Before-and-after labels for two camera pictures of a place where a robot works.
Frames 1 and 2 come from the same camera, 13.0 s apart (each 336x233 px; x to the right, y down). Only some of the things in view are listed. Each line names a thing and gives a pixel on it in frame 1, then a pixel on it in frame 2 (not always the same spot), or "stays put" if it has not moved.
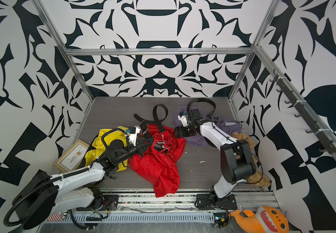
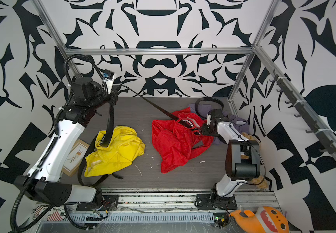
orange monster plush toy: (266, 219) stays put
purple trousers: (233, 127) → (242, 124)
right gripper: (181, 134) → (205, 130)
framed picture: (70, 159) stays put
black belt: (158, 146) → (105, 141)
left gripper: (140, 148) → (111, 96)
